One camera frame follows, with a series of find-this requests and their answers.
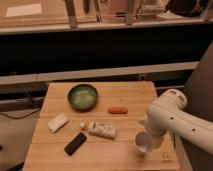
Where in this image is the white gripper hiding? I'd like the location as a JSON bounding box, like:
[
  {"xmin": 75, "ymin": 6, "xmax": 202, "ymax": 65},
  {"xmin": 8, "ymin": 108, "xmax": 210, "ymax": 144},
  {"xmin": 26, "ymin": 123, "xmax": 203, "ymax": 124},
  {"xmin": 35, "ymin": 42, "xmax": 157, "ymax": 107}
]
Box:
[{"xmin": 146, "ymin": 131, "xmax": 166, "ymax": 151}]

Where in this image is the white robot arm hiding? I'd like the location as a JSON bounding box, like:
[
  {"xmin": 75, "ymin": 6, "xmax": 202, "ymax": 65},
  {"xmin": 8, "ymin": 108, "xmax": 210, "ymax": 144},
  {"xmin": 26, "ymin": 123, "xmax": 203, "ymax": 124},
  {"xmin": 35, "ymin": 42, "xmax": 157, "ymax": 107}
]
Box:
[{"xmin": 144, "ymin": 89, "xmax": 213, "ymax": 155}]

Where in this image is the green ceramic bowl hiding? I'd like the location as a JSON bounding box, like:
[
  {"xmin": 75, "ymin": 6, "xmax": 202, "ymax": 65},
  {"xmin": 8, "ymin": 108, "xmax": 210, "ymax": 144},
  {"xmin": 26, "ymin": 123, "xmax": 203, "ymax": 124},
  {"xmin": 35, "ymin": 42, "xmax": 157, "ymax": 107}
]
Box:
[{"xmin": 67, "ymin": 84, "xmax": 98, "ymax": 111}]

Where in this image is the orange oblong object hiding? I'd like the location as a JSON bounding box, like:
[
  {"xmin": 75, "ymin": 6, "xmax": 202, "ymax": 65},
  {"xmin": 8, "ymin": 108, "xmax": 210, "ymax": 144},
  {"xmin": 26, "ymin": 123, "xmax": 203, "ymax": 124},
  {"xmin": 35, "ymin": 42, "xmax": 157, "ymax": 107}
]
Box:
[{"xmin": 108, "ymin": 107, "xmax": 128, "ymax": 114}]

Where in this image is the white squeeze tube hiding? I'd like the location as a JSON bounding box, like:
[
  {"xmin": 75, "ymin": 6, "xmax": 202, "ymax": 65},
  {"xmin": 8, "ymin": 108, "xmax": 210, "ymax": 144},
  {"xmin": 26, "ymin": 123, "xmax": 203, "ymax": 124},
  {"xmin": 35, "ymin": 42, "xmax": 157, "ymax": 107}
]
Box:
[{"xmin": 80, "ymin": 122, "xmax": 117, "ymax": 139}]

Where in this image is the black rectangular remote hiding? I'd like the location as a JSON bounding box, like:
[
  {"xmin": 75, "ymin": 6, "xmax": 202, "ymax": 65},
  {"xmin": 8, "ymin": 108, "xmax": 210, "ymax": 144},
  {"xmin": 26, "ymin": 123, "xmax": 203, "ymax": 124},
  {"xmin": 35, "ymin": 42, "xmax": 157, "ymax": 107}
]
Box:
[{"xmin": 64, "ymin": 132, "xmax": 87, "ymax": 155}]

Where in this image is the white rectangular block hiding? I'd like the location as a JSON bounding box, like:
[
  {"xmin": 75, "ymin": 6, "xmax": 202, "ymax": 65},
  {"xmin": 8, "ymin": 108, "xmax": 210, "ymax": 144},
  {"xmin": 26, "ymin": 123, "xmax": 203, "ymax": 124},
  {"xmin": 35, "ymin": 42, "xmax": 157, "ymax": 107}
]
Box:
[{"xmin": 48, "ymin": 113, "xmax": 69, "ymax": 133}]

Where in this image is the white paper sheet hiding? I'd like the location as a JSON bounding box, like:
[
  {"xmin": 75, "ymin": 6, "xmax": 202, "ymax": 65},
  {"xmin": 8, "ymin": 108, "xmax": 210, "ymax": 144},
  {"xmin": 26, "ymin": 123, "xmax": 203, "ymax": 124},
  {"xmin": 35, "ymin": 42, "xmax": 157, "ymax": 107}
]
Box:
[{"xmin": 5, "ymin": 3, "xmax": 42, "ymax": 17}]

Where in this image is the black cable on floor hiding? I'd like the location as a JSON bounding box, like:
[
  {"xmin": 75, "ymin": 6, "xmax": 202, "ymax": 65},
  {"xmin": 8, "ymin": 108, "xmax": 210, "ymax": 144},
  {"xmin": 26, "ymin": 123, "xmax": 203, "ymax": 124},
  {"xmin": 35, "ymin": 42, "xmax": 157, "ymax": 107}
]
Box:
[{"xmin": 0, "ymin": 108, "xmax": 42, "ymax": 121}]

